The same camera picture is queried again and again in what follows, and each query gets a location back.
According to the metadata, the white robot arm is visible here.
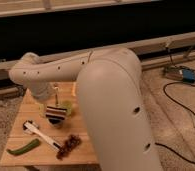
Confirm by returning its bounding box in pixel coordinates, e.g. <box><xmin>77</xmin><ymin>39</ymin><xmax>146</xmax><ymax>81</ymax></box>
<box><xmin>9</xmin><ymin>48</ymin><xmax>163</xmax><ymax>171</ymax></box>

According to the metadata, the small brush upright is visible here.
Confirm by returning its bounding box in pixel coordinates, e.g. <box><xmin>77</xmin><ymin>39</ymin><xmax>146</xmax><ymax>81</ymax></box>
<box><xmin>54</xmin><ymin>85</ymin><xmax>59</xmax><ymax>107</ymax></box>

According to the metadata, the striped cloth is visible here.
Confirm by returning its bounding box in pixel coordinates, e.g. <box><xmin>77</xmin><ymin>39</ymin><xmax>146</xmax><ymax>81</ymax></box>
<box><xmin>44</xmin><ymin>106</ymin><xmax>67</xmax><ymax>121</ymax></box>

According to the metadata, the dark bowl under cloth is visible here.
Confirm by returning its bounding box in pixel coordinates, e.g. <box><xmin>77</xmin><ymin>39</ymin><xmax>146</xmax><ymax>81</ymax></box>
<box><xmin>49</xmin><ymin>119</ymin><xmax>63</xmax><ymax>129</ymax></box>

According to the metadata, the bunch of dark grapes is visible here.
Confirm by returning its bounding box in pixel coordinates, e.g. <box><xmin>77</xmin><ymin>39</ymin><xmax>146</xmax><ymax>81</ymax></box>
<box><xmin>56</xmin><ymin>134</ymin><xmax>82</xmax><ymax>159</ymax></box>

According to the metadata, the wooden slatted table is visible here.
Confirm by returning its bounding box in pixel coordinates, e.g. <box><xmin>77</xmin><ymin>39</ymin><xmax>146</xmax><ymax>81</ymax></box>
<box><xmin>0</xmin><ymin>81</ymin><xmax>100</xmax><ymax>167</ymax></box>

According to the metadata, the green chili pepper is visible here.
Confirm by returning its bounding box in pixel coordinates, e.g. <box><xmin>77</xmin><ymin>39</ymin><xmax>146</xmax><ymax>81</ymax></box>
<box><xmin>7</xmin><ymin>139</ymin><xmax>41</xmax><ymax>156</ymax></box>

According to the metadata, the blue electronic box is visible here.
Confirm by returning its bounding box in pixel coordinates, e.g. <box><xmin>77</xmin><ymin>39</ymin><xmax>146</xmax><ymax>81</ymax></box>
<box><xmin>163</xmin><ymin>65</ymin><xmax>195</xmax><ymax>83</ymax></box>

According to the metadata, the white handled spatula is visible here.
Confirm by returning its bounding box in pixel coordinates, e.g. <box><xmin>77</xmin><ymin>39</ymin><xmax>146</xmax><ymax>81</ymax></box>
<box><xmin>23</xmin><ymin>121</ymin><xmax>61</xmax><ymax>150</ymax></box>

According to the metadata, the black cable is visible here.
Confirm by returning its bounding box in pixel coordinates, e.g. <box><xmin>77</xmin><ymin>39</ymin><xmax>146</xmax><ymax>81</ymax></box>
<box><xmin>154</xmin><ymin>67</ymin><xmax>195</xmax><ymax>165</ymax></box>

